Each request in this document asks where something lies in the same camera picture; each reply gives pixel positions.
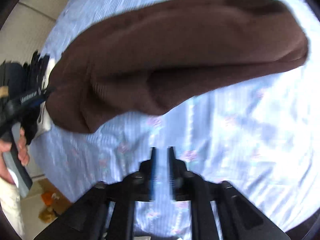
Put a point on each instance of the brown fleece pants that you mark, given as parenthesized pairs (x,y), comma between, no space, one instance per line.
(154,58)

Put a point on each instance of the left hand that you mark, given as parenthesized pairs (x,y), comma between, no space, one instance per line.
(14,159)

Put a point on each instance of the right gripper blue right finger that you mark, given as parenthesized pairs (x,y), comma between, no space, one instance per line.
(218,211)

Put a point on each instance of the blue floral bed sheet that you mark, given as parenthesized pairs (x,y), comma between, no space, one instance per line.
(261,135)

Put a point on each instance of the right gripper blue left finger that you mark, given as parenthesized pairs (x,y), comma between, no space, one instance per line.
(106,211)

